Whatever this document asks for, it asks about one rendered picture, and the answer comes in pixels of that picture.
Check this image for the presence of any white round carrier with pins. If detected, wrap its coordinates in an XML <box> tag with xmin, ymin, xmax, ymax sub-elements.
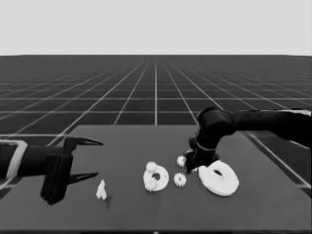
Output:
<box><xmin>142</xmin><ymin>164</ymin><xmax>170</xmax><ymax>192</ymax></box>

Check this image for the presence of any small white T-shaped piece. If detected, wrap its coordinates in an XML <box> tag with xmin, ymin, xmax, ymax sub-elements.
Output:
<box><xmin>96</xmin><ymin>179</ymin><xmax>107</xmax><ymax>201</ymax></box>

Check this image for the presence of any large thick white disc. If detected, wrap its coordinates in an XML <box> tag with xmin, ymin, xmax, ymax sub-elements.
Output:
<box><xmin>197</xmin><ymin>159</ymin><xmax>240</xmax><ymax>197</ymax></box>

